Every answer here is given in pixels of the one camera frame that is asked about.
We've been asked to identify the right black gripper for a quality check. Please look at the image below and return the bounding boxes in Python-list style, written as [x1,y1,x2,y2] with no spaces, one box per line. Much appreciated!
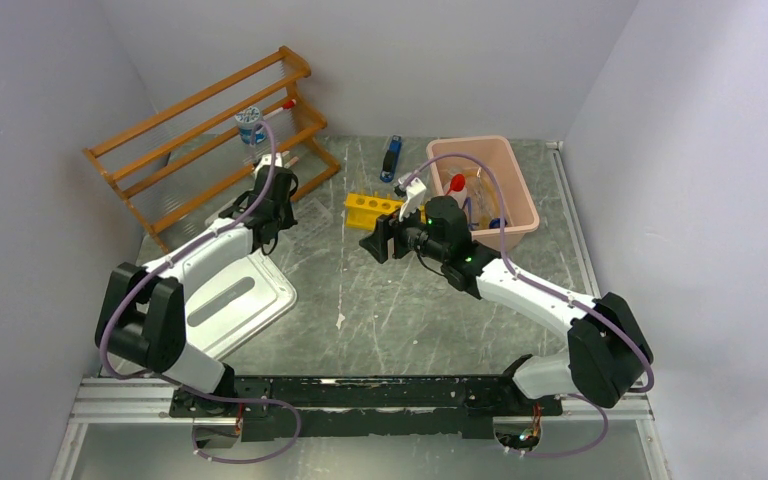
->
[359,196,448,263]

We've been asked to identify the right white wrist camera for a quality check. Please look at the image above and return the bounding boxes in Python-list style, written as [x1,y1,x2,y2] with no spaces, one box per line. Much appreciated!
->
[398,173,427,221]

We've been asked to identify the blue lidded jar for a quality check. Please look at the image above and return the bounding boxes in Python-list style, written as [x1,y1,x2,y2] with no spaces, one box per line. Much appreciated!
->
[234,106,266,146]

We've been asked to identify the yellow test tube rack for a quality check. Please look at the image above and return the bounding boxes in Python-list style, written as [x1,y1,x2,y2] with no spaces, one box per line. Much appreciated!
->
[344,192,403,231]

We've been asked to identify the black base frame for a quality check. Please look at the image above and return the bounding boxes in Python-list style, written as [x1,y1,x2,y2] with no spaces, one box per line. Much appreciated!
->
[169,374,562,442]

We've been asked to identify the red capped wash bottle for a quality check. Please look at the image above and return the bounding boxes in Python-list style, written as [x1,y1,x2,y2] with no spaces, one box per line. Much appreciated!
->
[445,173,469,209]

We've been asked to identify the graduated cylinder blue base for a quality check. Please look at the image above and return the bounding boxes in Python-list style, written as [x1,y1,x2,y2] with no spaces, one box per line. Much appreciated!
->
[487,217,507,230]

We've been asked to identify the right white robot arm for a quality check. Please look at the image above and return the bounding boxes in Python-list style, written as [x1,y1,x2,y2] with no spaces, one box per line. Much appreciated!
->
[359,196,654,414]

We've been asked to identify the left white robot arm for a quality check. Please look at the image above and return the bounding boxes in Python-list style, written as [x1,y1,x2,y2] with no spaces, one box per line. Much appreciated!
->
[95,166,298,416]

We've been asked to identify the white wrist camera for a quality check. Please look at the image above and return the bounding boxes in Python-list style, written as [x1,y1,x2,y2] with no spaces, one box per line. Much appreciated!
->
[398,173,427,221]
[253,152,284,175]

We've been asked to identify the red capped thermometer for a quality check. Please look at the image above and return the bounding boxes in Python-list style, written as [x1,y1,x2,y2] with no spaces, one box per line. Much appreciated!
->
[262,99,297,121]

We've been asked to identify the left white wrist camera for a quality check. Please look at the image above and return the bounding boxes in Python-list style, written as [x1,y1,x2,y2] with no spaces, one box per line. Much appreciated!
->
[253,152,284,175]

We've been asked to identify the metal tray lid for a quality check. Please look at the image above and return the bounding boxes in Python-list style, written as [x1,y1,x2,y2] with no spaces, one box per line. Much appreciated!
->
[167,235,297,359]

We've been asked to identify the orange wooden shelf rack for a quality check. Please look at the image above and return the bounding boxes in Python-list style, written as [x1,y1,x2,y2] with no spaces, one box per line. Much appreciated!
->
[83,46,341,253]

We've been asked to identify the blue safety goggles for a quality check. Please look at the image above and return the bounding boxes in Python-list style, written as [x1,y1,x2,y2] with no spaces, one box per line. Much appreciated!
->
[462,197,477,231]

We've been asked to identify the pink plastic bin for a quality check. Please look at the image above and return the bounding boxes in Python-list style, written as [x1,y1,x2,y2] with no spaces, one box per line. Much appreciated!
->
[426,135,540,252]

